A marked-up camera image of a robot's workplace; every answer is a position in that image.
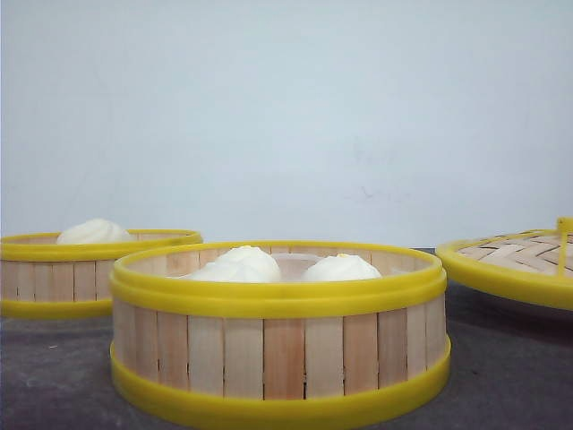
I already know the white bun basket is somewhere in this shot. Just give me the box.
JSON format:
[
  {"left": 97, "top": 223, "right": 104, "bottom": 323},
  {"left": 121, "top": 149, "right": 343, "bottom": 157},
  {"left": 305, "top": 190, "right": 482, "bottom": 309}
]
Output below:
[
  {"left": 184, "top": 245, "right": 281, "bottom": 283},
  {"left": 302, "top": 254, "right": 382, "bottom": 282},
  {"left": 56, "top": 219, "right": 133, "bottom": 245}
]

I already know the left white bun front basket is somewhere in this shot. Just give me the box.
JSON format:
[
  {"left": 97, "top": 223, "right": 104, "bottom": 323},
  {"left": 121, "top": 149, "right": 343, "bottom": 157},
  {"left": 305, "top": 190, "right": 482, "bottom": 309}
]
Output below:
[{"left": 184, "top": 245, "right": 281, "bottom": 283}]

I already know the woven bamboo steamer lid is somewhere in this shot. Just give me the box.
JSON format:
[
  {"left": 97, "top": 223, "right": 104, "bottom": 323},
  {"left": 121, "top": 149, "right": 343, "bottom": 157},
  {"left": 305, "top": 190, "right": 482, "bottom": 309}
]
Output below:
[{"left": 435, "top": 217, "right": 572, "bottom": 312}]

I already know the right white bun front basket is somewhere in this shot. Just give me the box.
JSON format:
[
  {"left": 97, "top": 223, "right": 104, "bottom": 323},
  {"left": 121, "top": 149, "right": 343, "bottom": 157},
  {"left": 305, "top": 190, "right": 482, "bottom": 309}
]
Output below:
[{"left": 302, "top": 254, "right": 382, "bottom": 282}]

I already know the bamboo steamer basket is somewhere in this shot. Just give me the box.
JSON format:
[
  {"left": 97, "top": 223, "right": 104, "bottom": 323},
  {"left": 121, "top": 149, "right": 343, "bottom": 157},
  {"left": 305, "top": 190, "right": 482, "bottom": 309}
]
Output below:
[
  {"left": 1, "top": 228, "right": 202, "bottom": 320},
  {"left": 110, "top": 241, "right": 451, "bottom": 429}
]

